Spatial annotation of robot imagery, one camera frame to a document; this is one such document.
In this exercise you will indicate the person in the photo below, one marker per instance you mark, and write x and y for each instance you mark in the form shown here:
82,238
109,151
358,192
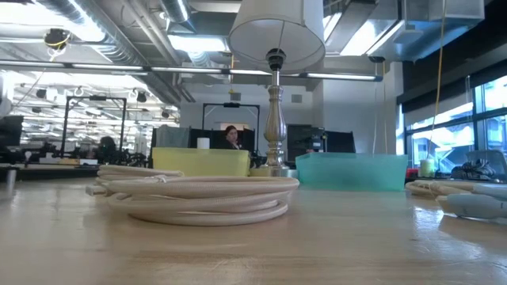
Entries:
231,137
107,148

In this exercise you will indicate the table lamp with white shade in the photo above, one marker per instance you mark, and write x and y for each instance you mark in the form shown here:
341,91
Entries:
276,126

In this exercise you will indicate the white paper roll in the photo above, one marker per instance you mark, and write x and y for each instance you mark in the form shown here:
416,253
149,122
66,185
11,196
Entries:
203,143

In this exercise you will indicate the yellow translucent plastic bin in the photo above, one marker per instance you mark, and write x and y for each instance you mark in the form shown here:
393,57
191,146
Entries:
202,162

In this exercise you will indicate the grey hanging cloth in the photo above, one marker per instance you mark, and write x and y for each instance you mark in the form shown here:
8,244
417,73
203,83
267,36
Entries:
172,136

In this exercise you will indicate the long ceiling light strip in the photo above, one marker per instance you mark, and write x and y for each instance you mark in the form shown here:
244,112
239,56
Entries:
186,70

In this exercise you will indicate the teal translucent plastic bin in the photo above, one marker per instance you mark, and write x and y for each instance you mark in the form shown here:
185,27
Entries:
352,172

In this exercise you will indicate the pale yellow cup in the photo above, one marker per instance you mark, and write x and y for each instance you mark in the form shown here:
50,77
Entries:
426,168

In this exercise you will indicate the black bundle of items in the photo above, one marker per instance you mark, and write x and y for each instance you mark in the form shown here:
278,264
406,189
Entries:
473,170

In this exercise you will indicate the black metal frame stand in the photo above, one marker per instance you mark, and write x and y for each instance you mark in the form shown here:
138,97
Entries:
65,118
231,105

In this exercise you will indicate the black ceiling-mounted camera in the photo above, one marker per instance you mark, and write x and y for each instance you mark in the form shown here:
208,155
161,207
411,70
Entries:
56,38

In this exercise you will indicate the short metal post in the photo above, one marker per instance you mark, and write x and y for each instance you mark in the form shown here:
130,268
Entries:
11,180

